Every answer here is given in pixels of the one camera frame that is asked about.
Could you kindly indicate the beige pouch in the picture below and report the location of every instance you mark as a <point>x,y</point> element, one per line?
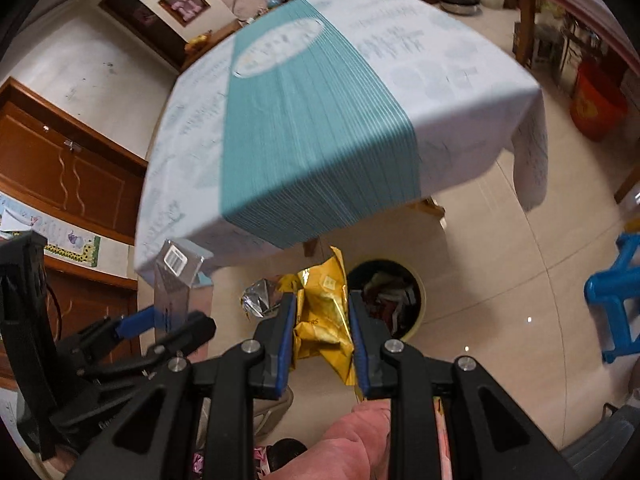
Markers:
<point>382,281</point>

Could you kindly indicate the children's wall poster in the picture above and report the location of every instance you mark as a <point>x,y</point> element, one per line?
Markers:
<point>60,242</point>

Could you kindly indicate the grey chair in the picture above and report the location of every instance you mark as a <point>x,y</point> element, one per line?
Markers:
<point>600,435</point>

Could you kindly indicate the white carton box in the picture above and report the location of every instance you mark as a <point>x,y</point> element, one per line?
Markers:
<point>172,295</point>

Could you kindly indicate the round cream trash bin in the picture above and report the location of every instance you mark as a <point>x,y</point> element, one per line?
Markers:
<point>362,272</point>

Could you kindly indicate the pink patterned cloth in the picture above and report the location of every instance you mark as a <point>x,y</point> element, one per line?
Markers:
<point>261,460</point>

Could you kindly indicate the person's pink trousers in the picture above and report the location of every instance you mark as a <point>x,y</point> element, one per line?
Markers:
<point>350,440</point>

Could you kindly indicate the dark brown door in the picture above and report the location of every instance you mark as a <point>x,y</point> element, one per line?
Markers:
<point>145,25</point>

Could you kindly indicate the wooden door with wavy panel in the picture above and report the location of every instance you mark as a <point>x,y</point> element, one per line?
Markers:
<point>75,180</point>

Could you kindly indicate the yellow foil pouch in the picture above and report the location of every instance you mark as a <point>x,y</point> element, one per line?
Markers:
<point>320,320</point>

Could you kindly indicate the pink dumbbell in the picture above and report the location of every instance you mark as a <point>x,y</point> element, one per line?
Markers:
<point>193,10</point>
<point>181,6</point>

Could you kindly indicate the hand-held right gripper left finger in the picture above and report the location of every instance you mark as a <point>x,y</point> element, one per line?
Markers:
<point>286,355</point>

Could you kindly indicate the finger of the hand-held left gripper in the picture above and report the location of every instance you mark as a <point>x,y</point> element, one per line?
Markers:
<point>197,330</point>
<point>135,324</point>

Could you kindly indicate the blue plastic stool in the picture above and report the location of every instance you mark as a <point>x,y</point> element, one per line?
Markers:
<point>607,285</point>

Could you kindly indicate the wooden side cabinet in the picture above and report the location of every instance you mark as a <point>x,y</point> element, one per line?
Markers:
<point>225,31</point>

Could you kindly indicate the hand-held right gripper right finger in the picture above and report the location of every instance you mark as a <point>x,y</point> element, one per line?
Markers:
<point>361,360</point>

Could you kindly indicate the red plastic bucket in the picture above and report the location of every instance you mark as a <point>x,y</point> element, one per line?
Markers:
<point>597,105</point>

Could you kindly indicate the fruit bowl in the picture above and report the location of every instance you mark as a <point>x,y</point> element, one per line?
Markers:
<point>198,42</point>

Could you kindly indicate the person's left forearm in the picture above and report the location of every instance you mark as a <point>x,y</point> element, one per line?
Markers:
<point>75,454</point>

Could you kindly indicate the plain wooden door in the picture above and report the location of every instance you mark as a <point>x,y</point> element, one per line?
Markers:
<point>85,300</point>

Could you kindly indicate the bulky red packet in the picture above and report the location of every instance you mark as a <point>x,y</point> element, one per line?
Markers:
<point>400,305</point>

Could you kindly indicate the printed teal striped tablecloth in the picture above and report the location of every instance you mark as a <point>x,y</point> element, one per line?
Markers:
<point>325,150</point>

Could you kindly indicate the white plastic stool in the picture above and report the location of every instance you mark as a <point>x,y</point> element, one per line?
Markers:
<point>267,415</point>

